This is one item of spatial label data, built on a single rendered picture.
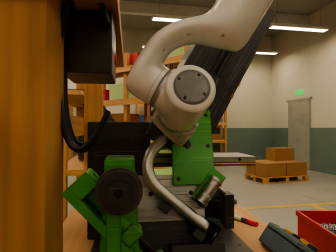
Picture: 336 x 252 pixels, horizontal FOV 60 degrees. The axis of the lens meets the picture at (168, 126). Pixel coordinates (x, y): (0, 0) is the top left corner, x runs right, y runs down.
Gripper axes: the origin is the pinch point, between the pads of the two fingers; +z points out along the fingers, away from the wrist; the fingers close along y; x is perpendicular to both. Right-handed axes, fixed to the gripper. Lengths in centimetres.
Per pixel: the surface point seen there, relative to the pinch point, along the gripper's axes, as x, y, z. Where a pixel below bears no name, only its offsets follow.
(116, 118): -59, 101, 347
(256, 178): -227, -171, 577
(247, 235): 1.8, -37.2, 15.0
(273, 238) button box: 0.1, -38.7, 2.9
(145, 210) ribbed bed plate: 17.8, -9.2, 4.3
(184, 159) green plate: 1.1, -7.8, 2.8
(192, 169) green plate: 1.7, -11.3, 2.8
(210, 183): 1.8, -16.7, -0.6
